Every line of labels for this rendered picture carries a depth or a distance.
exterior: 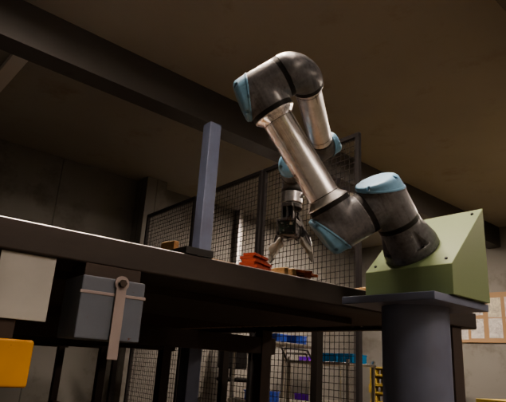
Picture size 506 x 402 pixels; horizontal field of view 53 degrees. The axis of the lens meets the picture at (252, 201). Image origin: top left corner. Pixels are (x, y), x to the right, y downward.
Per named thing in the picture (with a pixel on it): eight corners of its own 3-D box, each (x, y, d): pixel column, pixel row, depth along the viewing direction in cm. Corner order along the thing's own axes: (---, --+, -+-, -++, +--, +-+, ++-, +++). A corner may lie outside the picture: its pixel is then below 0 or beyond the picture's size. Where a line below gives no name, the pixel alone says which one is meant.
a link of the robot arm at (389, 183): (425, 212, 132) (403, 167, 129) (382, 239, 132) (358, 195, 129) (405, 204, 144) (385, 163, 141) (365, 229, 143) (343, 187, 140)
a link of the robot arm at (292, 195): (284, 197, 183) (307, 195, 180) (284, 210, 181) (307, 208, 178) (278, 191, 176) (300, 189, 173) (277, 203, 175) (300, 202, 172)
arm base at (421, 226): (443, 229, 141) (428, 199, 139) (434, 258, 130) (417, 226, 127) (393, 242, 150) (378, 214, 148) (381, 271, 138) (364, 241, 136)
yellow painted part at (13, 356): (26, 388, 89) (51, 254, 96) (-31, 386, 84) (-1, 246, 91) (13, 384, 95) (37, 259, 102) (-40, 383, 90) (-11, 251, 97)
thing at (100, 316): (140, 361, 102) (151, 270, 107) (71, 357, 94) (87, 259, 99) (116, 360, 110) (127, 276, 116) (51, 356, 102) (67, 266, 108)
